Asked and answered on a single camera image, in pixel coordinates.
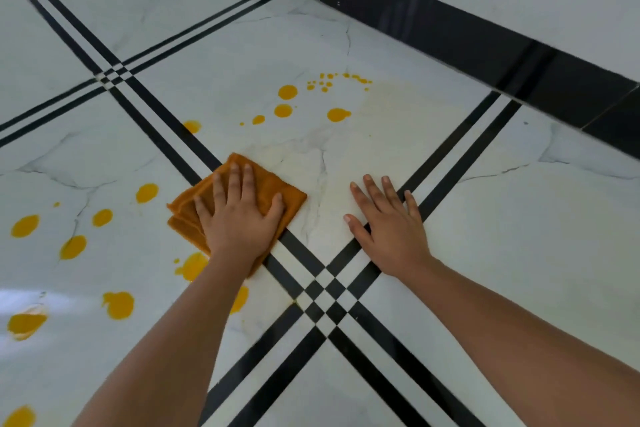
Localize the person's left hand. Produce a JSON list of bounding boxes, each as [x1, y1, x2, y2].
[[193, 161, 286, 273]]

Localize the person's right hand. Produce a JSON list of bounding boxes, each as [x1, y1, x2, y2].
[[343, 174, 435, 280]]

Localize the orange cleaning cloth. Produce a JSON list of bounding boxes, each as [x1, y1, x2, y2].
[[167, 152, 308, 278]]

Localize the person's left forearm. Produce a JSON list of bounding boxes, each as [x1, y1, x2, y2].
[[72, 256, 262, 427]]

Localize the person's right forearm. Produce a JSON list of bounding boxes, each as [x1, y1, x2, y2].
[[392, 257, 640, 427]]

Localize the yellow liquid spill drops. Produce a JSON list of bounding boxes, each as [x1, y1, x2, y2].
[[0, 72, 374, 427]]

